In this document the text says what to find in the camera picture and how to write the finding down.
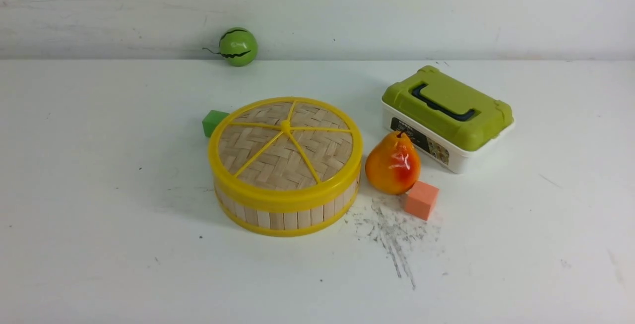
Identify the yellow woven bamboo steamer lid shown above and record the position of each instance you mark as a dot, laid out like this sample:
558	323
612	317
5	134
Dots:
287	154

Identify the bamboo steamer basket yellow rims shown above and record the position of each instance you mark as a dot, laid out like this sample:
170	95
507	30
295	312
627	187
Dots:
289	224

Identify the white box green lid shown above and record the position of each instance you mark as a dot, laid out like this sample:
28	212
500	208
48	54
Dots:
455	124

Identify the orange red toy pear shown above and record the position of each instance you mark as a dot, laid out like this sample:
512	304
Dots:
393	166

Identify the green foam cube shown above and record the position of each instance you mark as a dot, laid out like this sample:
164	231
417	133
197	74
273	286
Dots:
212	120

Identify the salmon orange foam cube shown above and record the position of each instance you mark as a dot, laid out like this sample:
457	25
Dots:
421	200

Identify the small green watermelon ball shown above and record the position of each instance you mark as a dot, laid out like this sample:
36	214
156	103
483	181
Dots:
238	46

